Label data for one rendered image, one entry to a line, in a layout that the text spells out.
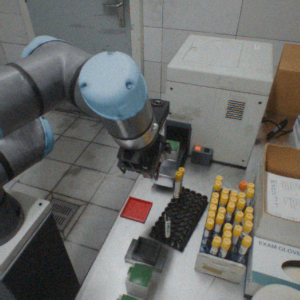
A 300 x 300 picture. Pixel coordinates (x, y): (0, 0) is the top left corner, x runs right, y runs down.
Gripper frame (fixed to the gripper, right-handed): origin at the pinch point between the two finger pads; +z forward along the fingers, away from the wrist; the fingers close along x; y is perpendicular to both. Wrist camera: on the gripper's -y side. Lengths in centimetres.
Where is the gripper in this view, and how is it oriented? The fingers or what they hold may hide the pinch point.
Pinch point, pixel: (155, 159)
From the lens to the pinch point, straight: 64.7
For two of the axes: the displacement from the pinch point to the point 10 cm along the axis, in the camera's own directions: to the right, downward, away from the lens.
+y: -2.6, 9.2, -3.1
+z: 1.6, 3.5, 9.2
